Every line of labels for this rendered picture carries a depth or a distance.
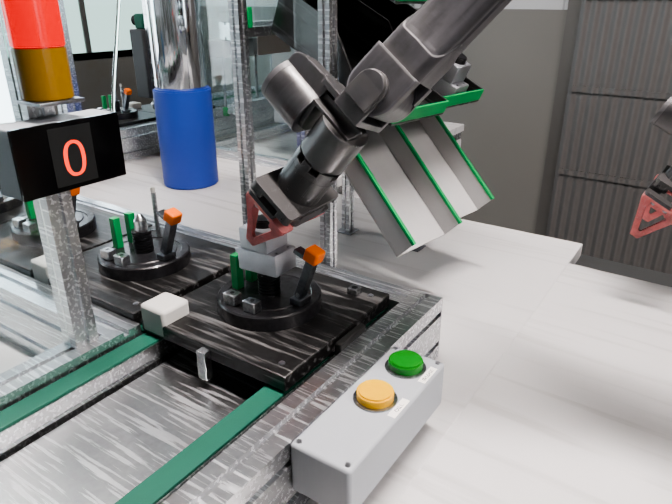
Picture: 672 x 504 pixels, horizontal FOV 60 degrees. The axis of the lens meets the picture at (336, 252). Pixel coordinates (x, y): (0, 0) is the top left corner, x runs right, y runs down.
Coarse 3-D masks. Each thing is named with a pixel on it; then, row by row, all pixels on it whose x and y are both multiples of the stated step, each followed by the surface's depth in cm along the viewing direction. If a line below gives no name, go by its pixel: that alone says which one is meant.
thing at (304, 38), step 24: (288, 0) 89; (312, 0) 95; (288, 24) 91; (312, 24) 87; (360, 24) 97; (384, 24) 94; (312, 48) 89; (360, 48) 98; (432, 96) 91; (408, 120) 85
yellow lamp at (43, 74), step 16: (16, 48) 56; (32, 48) 56; (48, 48) 56; (64, 48) 58; (16, 64) 56; (32, 64) 56; (48, 64) 56; (64, 64) 58; (32, 80) 56; (48, 80) 57; (64, 80) 58; (32, 96) 57; (48, 96) 57; (64, 96) 58
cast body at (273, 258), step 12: (264, 216) 75; (240, 228) 74; (264, 228) 73; (240, 240) 75; (276, 240) 74; (240, 252) 76; (252, 252) 75; (264, 252) 73; (276, 252) 74; (288, 252) 75; (240, 264) 77; (252, 264) 75; (264, 264) 74; (276, 264) 73; (288, 264) 75; (276, 276) 74
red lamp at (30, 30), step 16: (0, 0) 54; (16, 0) 53; (32, 0) 54; (48, 0) 55; (16, 16) 54; (32, 16) 54; (48, 16) 55; (16, 32) 55; (32, 32) 55; (48, 32) 55
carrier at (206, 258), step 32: (128, 224) 93; (96, 256) 94; (128, 256) 86; (160, 256) 88; (192, 256) 94; (224, 256) 94; (96, 288) 84; (128, 288) 84; (160, 288) 84; (192, 288) 85
